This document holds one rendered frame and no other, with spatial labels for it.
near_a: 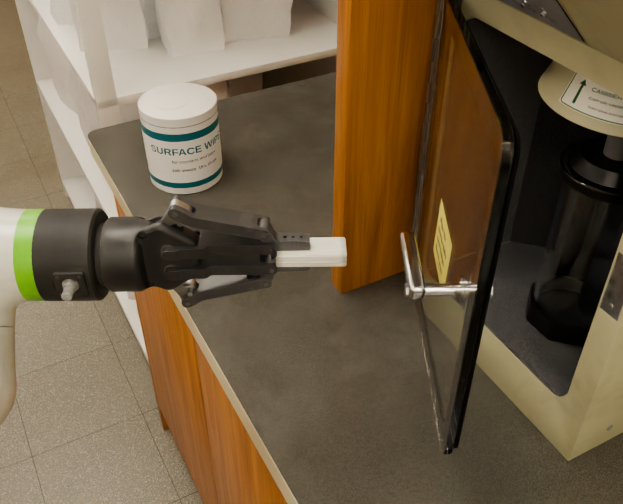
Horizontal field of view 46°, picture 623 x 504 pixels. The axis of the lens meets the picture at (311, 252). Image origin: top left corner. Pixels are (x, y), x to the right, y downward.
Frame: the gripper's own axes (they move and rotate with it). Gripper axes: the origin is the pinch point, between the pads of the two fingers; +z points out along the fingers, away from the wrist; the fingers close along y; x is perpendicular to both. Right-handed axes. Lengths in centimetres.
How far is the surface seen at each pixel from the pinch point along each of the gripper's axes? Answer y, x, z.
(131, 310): -112, 109, -54
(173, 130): -13, 47, -21
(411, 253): 0.9, -1.5, 9.8
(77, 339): -120, 104, -71
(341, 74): 8.0, 23.1, 4.0
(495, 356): -21.6, 5.4, 23.2
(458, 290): 0.4, -6.4, 13.6
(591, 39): 22.7, -1.6, 22.1
